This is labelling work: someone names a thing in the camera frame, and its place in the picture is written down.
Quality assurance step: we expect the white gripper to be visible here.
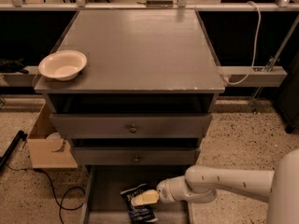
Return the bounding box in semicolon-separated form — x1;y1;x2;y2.
131;179;177;206

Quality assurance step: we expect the blue chip bag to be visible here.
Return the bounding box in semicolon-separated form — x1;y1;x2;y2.
121;183;158;224

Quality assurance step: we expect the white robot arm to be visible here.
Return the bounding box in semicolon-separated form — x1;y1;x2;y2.
131;149;299;224

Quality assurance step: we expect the grey bottom drawer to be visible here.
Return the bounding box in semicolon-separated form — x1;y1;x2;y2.
79;165;193;224

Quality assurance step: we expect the grey drawer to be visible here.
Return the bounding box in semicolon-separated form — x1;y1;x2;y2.
71;147;200;165
50;114;211;139
79;165;193;224

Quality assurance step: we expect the grey middle drawer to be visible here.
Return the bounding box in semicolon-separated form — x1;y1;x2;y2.
71;147;200;165

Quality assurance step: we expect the grey wooden drawer cabinet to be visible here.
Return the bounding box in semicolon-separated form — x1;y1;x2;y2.
33;8;226;173

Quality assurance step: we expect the grey top drawer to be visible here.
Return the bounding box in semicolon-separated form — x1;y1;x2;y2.
50;114;211;139

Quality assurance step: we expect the open cardboard box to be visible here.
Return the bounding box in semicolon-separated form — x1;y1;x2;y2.
27;105;78;169

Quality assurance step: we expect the black bar on floor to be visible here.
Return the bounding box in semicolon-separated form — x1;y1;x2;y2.
0;130;27;171

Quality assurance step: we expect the white bowl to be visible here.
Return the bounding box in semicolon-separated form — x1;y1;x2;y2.
38;50;87;81

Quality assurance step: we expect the dark cabinet at right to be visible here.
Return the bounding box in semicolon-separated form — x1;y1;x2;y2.
277;51;299;133

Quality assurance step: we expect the black floor cable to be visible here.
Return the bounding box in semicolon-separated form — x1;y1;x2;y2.
5;162;86;224

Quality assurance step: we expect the black object on rail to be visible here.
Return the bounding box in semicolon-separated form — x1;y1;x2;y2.
0;59;29;74

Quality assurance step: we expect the white hanging cable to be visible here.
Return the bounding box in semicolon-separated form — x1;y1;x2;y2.
222;1;262;86

